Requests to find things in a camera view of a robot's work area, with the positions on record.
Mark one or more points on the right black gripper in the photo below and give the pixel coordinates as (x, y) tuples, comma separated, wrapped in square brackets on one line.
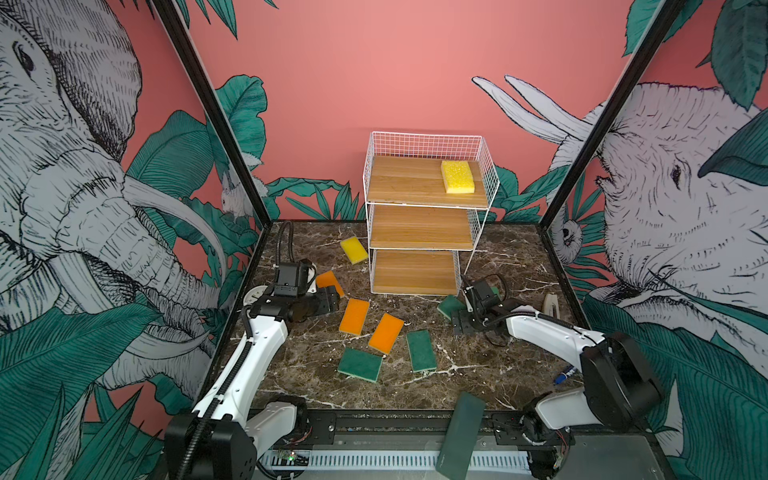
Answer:
[(463, 322)]

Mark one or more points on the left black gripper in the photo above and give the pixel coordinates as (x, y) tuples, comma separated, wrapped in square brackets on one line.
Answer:
[(328, 299)]

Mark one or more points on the orange sponge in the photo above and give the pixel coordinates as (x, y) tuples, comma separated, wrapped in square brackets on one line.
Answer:
[(354, 317), (386, 333), (328, 279)]

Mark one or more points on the yellow sponge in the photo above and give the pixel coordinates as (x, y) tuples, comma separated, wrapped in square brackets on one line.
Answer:
[(457, 177), (354, 250)]

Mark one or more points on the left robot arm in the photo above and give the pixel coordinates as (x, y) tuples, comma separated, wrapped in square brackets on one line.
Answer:
[(219, 439)]

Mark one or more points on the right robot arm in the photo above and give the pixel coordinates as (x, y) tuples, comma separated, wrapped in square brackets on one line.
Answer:
[(619, 386)]

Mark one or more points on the yellow sponge beside shelf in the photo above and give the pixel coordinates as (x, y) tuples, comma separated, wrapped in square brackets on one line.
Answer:
[(354, 250)]

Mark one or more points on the white round clock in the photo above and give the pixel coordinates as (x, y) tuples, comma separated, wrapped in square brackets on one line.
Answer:
[(257, 296)]

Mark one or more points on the beige plastic clip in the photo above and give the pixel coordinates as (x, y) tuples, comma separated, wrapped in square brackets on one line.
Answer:
[(551, 306)]

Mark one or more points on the blue marker pen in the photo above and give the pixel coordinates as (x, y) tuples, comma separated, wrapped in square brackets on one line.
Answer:
[(564, 375)]

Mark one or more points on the dark green foreground sponge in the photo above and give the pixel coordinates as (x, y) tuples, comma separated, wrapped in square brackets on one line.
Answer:
[(461, 437)]

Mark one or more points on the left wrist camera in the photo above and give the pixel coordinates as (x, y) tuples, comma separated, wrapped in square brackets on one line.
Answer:
[(305, 276)]

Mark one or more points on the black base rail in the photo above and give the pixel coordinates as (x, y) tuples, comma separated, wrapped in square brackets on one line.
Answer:
[(505, 427)]

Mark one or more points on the white wire three-tier shelf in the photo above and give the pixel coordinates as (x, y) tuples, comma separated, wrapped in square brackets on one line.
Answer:
[(416, 230)]

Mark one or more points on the white slotted cable duct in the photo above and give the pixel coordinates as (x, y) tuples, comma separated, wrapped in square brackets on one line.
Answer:
[(347, 460)]

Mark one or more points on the left black frame post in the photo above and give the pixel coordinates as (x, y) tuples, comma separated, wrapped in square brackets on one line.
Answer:
[(176, 30)]

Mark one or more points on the black frame post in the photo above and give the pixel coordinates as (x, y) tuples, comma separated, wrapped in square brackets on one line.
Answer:
[(176, 30), (652, 38)]

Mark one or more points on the right black frame post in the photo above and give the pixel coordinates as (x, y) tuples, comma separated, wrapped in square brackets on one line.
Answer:
[(652, 38)]

